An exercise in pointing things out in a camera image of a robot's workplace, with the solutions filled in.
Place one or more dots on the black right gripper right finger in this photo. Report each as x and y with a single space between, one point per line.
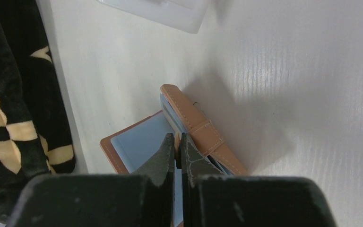
213 199

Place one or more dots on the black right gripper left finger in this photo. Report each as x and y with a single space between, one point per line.
143 198

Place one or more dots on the tan leather card holder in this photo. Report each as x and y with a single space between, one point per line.
128 149

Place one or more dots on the clear acrylic card tray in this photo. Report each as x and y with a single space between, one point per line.
184 15

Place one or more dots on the black floral pillow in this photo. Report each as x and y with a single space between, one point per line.
35 137

